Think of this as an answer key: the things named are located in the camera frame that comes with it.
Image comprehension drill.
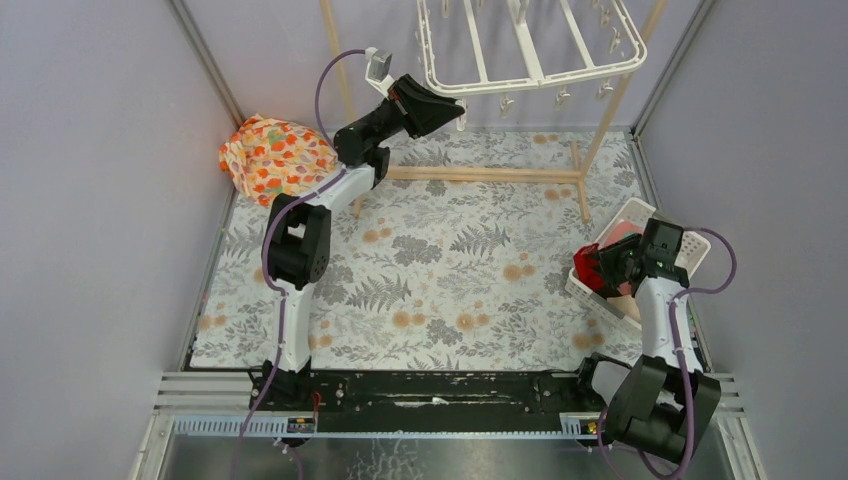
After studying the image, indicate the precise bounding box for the white perforated plastic basket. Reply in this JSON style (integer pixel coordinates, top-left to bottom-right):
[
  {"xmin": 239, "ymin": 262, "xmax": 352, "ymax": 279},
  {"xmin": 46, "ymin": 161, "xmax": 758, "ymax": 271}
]
[{"xmin": 565, "ymin": 197, "xmax": 711, "ymax": 335}]

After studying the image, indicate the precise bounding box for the white clip sock hanger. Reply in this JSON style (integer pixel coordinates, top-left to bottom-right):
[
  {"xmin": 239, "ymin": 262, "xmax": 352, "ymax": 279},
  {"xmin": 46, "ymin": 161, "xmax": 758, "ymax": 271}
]
[{"xmin": 414, "ymin": 1, "xmax": 666, "ymax": 131}]

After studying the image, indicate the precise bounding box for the red sock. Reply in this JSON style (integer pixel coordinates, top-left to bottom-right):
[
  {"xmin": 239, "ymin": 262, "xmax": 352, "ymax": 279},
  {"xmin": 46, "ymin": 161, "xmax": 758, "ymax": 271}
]
[{"xmin": 573, "ymin": 243, "xmax": 606, "ymax": 293}]

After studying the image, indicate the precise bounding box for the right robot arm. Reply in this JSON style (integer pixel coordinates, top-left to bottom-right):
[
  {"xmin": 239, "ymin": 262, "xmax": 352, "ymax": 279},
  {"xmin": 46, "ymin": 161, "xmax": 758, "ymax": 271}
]
[{"xmin": 573, "ymin": 218, "xmax": 721, "ymax": 471}]

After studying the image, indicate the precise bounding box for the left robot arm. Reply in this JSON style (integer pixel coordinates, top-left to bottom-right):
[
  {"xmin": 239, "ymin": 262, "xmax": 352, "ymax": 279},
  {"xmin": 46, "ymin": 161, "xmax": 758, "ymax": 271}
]
[{"xmin": 250, "ymin": 75, "xmax": 466, "ymax": 411}]

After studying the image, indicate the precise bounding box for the pink green patterned sock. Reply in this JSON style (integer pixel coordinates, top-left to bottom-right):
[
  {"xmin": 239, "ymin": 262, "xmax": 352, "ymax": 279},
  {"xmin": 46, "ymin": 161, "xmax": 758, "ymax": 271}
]
[{"xmin": 603, "ymin": 220, "xmax": 644, "ymax": 246}]

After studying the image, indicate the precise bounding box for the beige sock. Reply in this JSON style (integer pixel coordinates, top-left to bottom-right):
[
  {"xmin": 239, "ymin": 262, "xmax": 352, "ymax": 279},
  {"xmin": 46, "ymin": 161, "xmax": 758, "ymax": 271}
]
[{"xmin": 608, "ymin": 296, "xmax": 642, "ymax": 324}]

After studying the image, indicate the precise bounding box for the wooden drying rack stand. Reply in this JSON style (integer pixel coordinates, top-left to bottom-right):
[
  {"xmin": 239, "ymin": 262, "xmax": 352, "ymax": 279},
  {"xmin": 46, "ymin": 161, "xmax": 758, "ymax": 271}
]
[{"xmin": 321, "ymin": 1, "xmax": 667, "ymax": 223}]

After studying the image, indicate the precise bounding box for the floral patterned table mat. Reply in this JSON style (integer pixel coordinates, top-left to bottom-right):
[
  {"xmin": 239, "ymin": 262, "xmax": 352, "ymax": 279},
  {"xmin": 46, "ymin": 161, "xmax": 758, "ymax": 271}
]
[{"xmin": 187, "ymin": 131, "xmax": 642, "ymax": 370}]

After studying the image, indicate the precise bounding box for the orange floral cloth bundle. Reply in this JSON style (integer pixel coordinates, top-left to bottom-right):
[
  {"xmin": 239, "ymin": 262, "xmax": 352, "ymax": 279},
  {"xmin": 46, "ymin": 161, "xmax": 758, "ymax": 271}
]
[{"xmin": 218, "ymin": 114, "xmax": 338, "ymax": 208}]

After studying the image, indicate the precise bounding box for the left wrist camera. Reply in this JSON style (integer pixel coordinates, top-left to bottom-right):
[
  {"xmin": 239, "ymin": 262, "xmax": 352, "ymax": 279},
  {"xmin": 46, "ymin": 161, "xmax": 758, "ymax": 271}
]
[{"xmin": 364, "ymin": 47, "xmax": 394, "ymax": 98}]

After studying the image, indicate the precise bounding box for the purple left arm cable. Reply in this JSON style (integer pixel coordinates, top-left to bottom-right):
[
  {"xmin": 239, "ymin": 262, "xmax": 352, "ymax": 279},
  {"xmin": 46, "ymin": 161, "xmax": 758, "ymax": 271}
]
[{"xmin": 228, "ymin": 48, "xmax": 367, "ymax": 480}]

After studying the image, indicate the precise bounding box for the white slotted cable duct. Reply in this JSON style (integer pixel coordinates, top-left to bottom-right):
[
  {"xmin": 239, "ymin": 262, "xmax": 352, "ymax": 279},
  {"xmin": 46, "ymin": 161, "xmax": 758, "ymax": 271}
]
[{"xmin": 172, "ymin": 414, "xmax": 596, "ymax": 441}]

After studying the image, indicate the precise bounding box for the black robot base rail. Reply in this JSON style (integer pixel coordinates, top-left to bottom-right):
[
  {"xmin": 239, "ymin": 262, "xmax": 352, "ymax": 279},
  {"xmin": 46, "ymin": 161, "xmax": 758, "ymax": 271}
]
[{"xmin": 258, "ymin": 370, "xmax": 603, "ymax": 427}]

